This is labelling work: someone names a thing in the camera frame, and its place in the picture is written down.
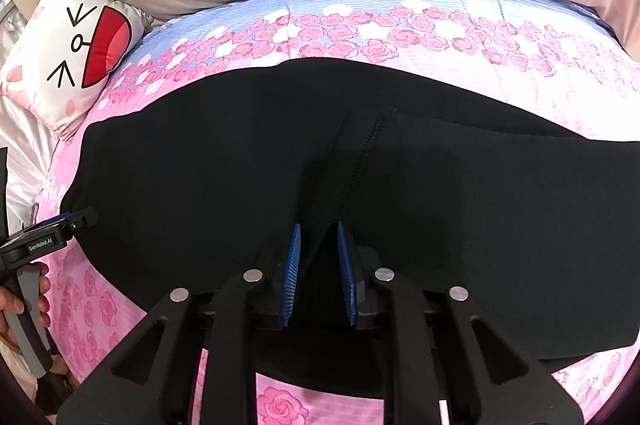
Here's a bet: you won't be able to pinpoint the black pants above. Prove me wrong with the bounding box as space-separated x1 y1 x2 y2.
61 58 639 393

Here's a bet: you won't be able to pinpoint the person's left hand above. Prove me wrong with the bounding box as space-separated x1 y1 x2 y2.
1 261 51 350

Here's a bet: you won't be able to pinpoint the pink rose bedsheet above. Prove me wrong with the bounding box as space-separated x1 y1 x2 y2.
39 0 639 421

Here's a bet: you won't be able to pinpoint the white cartoon face pillow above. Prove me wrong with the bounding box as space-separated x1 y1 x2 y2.
1 0 152 139

